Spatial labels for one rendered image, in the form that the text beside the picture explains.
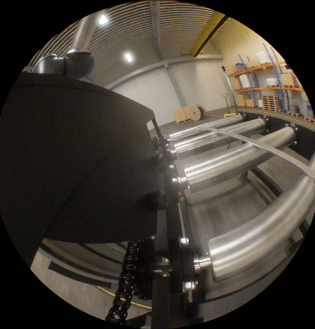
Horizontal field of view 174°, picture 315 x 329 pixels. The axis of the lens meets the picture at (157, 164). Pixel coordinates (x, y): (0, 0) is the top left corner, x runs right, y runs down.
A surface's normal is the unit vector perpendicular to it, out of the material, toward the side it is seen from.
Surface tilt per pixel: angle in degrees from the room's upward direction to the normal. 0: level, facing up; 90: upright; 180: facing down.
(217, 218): 0
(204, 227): 0
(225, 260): 14
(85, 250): 90
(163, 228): 0
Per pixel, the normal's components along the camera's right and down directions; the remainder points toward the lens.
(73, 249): 0.92, -0.26
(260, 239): -0.36, -0.69
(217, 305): -0.36, -0.83
